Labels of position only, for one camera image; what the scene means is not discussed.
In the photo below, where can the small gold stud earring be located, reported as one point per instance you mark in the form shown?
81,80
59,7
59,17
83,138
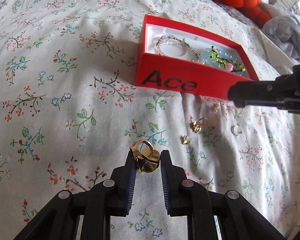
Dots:
215,108

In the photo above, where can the crumpled grey white clothes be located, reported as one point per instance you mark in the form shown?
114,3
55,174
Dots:
284,30

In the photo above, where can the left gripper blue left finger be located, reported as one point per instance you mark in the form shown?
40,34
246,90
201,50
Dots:
85,215

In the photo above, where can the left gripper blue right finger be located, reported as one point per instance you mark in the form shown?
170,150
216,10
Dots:
211,215

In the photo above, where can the small gold flower earring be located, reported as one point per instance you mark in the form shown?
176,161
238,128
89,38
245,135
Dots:
186,140

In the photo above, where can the red Ace cardboard box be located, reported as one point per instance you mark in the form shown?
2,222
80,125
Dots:
181,57

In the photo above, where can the floral bed sheet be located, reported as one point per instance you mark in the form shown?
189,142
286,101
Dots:
69,110

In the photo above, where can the orange pumpkin plush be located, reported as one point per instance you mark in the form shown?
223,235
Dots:
250,9

